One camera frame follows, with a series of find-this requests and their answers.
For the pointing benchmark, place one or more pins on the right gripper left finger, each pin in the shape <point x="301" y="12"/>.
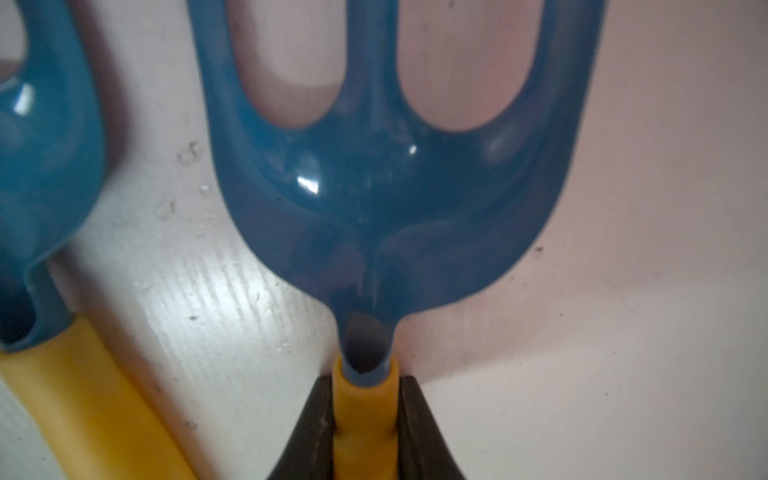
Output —
<point x="308" y="453"/>

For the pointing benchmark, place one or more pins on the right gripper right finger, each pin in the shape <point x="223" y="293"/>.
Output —
<point x="422" y="451"/>

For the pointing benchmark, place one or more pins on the blue rake yellow handle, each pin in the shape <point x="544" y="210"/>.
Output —
<point x="379" y="215"/>
<point x="92" y="417"/>

